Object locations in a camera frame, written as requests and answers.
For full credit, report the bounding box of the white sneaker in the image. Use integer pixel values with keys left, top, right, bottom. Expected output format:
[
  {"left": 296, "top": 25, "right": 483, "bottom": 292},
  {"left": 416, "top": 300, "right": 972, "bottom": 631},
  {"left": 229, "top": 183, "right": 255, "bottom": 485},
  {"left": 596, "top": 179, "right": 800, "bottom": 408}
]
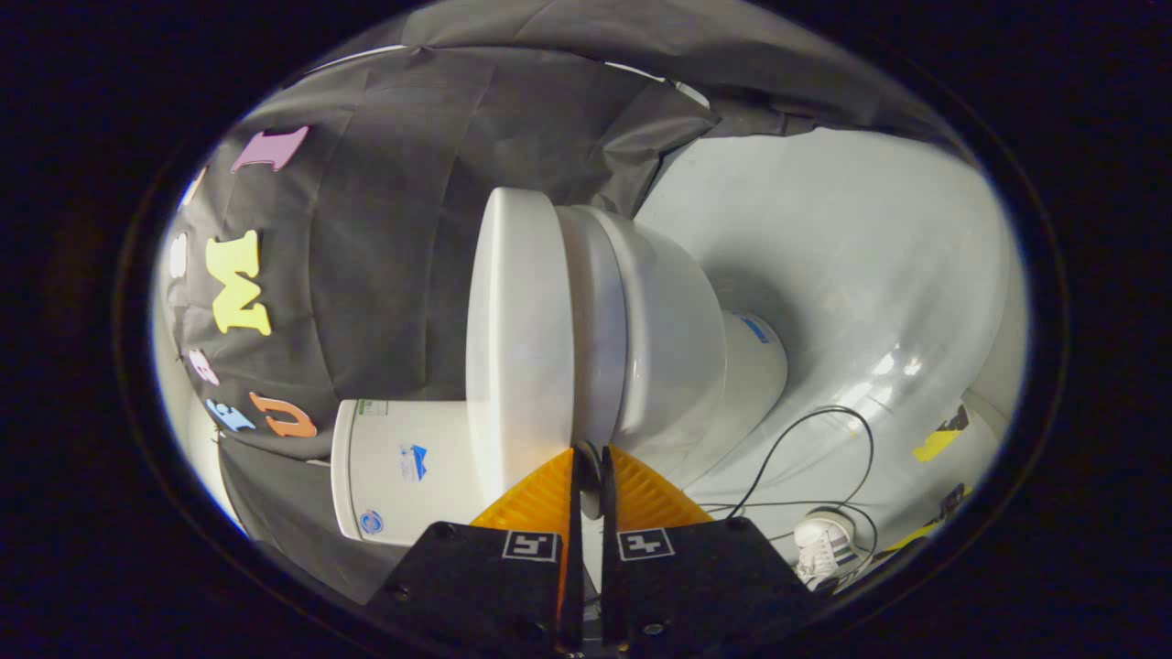
[{"left": 793, "top": 508, "right": 862, "bottom": 587}]

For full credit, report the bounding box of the yellow black floor tape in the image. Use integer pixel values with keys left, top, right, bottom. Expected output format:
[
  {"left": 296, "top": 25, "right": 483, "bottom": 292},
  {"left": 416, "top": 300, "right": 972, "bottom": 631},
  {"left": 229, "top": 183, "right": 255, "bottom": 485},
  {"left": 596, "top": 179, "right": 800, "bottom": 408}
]
[
  {"left": 913, "top": 405, "right": 970, "bottom": 464},
  {"left": 879, "top": 483, "right": 973, "bottom": 556}
]

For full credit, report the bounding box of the white toilet lid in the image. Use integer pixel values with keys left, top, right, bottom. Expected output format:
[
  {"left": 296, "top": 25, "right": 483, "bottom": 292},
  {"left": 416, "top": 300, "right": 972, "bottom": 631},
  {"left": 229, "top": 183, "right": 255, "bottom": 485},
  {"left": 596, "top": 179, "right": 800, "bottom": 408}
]
[{"left": 465, "top": 188, "right": 605, "bottom": 504}]

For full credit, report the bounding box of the black backdrop cloth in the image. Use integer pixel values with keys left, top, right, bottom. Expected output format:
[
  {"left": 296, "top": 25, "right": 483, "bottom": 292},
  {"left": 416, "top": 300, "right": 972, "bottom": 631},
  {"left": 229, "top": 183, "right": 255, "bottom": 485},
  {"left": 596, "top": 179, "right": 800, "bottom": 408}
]
[{"left": 169, "top": 0, "right": 953, "bottom": 600}]

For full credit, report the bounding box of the white toilet seat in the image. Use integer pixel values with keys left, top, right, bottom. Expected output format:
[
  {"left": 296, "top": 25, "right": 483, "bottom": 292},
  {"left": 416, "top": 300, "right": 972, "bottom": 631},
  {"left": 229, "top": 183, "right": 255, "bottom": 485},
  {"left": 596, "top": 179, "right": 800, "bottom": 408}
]
[{"left": 554, "top": 206, "right": 635, "bottom": 451}]

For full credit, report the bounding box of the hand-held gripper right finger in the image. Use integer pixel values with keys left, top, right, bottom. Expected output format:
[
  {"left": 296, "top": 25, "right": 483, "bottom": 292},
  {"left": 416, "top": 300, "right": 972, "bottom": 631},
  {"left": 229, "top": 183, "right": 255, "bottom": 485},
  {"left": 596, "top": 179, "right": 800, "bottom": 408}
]
[{"left": 600, "top": 446, "right": 820, "bottom": 653}]

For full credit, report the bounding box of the white toilet tank cover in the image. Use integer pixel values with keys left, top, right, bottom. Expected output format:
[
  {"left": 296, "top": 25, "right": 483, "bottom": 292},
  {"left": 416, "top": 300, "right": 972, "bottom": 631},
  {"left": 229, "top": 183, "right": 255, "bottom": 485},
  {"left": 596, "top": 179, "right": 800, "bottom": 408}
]
[{"left": 330, "top": 399, "right": 360, "bottom": 541}]

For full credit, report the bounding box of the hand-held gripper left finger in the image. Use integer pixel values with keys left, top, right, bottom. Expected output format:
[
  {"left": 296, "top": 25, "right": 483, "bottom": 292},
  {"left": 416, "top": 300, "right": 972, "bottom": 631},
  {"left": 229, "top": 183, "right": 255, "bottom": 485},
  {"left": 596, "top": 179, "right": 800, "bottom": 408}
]
[{"left": 366, "top": 446, "right": 587, "bottom": 655}]

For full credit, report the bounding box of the thin black cable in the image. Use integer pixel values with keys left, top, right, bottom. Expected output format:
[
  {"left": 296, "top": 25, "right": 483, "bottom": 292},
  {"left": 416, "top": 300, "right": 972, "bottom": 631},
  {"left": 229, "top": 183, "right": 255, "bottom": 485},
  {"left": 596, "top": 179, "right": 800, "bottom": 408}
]
[{"left": 700, "top": 405, "right": 880, "bottom": 587}]

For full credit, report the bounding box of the white ceramic toilet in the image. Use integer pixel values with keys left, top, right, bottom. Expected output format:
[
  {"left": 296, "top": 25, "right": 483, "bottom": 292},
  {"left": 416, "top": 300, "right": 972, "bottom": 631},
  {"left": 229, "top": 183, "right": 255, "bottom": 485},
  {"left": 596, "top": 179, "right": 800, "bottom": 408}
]
[{"left": 330, "top": 203, "right": 788, "bottom": 547}]

